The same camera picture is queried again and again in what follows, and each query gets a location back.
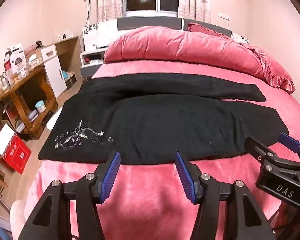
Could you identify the white cardboard sheet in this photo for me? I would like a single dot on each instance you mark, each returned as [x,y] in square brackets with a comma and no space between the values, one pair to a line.
[2,140]

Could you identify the pink velvet duvet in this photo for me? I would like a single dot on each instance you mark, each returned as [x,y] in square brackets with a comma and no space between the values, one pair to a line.
[180,47]

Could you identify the patterned white curtain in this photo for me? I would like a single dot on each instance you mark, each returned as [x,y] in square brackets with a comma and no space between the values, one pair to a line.
[111,0]
[195,0]

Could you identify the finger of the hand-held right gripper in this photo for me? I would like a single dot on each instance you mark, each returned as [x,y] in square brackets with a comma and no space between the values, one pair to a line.
[258,150]
[288,141]

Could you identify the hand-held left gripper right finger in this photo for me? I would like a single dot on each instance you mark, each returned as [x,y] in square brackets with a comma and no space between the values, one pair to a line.
[186,177]

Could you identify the black pants with silver embroidery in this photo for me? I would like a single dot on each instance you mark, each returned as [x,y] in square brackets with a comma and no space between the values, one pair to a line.
[165,125]

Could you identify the white flat board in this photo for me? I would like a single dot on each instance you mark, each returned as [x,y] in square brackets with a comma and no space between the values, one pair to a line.
[53,118]

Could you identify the white printed appliance box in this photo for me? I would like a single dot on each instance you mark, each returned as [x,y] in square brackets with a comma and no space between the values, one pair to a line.
[16,60]

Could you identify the grey bed headboard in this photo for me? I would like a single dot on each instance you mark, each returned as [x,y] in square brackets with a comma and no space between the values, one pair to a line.
[150,22]

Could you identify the brown wooden table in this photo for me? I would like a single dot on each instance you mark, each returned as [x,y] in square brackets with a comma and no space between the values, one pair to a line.
[25,87]

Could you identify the grey and white nightstand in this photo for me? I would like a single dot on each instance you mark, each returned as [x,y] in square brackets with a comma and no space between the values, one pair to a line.
[90,66]

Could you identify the teal lidded jar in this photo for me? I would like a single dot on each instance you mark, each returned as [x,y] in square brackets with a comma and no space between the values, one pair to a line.
[40,107]

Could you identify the dark red ruffled pillow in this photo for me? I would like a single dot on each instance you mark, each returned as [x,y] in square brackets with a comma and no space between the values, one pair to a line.
[202,28]

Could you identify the pink bed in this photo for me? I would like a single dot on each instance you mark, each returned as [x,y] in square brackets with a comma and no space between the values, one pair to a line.
[150,205]

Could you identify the white wall outlet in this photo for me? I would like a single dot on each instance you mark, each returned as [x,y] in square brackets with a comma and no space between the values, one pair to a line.
[223,16]

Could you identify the pale pink fluffy cushion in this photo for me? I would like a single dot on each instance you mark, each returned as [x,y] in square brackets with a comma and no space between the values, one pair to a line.
[17,220]

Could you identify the red cardboard box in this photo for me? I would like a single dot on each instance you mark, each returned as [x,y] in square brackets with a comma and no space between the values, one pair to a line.
[16,153]

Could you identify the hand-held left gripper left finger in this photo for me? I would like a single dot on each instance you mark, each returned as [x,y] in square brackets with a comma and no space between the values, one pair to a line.
[110,177]

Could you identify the wooden desk with white cabinet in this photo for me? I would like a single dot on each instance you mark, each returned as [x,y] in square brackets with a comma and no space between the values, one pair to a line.
[53,67]

